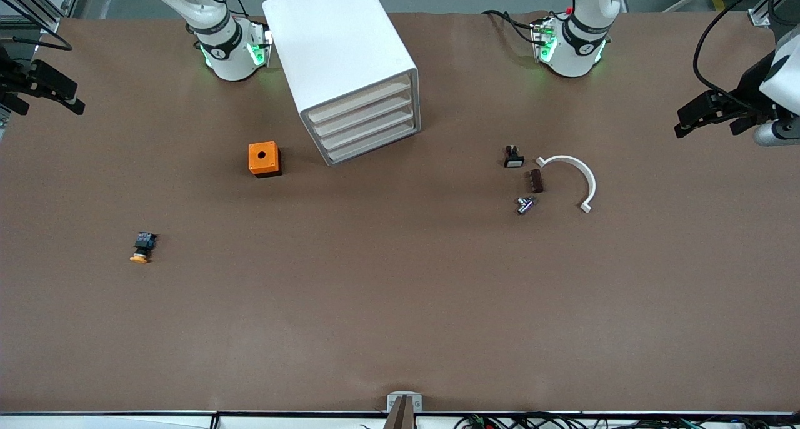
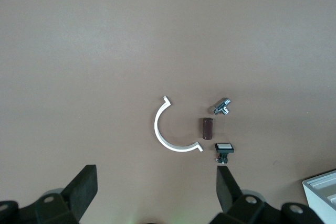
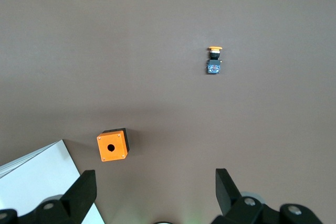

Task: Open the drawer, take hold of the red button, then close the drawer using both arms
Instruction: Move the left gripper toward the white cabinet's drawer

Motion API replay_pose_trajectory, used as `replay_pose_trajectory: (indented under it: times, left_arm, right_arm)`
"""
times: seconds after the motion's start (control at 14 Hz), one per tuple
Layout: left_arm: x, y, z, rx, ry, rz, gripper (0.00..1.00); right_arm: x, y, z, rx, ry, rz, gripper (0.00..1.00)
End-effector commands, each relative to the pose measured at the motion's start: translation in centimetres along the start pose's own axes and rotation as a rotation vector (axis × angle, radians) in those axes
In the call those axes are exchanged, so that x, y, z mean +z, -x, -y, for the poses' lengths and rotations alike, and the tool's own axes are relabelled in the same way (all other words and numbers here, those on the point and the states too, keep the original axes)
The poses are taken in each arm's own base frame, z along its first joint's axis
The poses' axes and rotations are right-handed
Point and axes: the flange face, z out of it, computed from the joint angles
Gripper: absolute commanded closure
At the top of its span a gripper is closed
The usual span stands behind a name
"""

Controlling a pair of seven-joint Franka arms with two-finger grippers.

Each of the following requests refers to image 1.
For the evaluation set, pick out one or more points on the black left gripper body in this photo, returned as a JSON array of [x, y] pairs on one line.
[[749, 85]]

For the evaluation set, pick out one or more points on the black white rectangular switch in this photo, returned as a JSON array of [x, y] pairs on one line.
[[514, 161]]

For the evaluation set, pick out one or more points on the brown terminal block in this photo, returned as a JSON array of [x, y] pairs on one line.
[[537, 181]]

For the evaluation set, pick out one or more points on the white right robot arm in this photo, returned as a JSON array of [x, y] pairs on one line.
[[231, 60]]

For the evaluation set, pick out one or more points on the aluminium frame profile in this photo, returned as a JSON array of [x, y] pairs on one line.
[[759, 17], [50, 24]]

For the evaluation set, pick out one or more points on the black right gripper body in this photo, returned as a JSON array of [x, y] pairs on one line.
[[14, 77]]

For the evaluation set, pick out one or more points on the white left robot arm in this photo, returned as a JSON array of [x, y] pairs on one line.
[[572, 57]]

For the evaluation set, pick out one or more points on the white curved plastic piece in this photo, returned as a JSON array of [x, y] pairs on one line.
[[591, 185]]

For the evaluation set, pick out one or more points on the orange button enclosure box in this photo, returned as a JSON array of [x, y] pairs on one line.
[[255, 163]]

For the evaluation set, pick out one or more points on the silver metal bracket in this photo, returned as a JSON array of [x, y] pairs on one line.
[[394, 403]]

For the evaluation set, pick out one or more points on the orange push button switch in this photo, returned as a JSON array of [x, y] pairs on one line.
[[145, 241]]

